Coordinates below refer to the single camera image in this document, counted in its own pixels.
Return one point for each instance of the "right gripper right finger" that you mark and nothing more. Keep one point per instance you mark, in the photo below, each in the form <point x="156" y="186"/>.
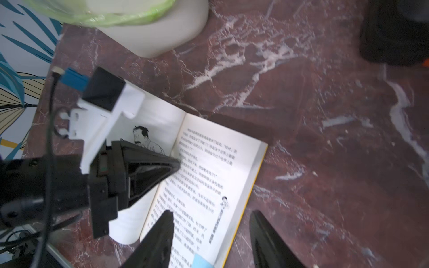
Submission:
<point x="268" y="248"/>

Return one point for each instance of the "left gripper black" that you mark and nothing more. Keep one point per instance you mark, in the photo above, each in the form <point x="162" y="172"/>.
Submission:
<point x="119" y="176"/>

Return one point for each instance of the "yellow cover book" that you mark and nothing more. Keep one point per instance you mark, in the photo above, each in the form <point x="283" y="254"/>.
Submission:
<point x="207" y="195"/>

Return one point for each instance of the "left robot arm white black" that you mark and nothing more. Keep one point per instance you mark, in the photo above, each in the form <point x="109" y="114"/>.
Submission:
<point x="23" y="189"/>

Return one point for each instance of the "blue sticky note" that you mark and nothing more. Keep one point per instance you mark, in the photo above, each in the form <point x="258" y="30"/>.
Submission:
<point x="200" y="262"/>

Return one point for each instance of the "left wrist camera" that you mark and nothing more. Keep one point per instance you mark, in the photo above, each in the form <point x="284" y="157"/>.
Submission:
<point x="105" y="99"/>

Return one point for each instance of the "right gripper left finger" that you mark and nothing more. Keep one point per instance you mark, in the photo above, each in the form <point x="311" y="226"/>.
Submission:
<point x="155" y="249"/>

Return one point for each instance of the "black plastic tool case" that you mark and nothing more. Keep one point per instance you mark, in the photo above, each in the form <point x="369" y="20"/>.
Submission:
<point x="386" y="36"/>

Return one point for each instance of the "white bin green bag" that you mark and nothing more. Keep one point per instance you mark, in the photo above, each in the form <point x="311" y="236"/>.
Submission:
<point x="145" y="28"/>

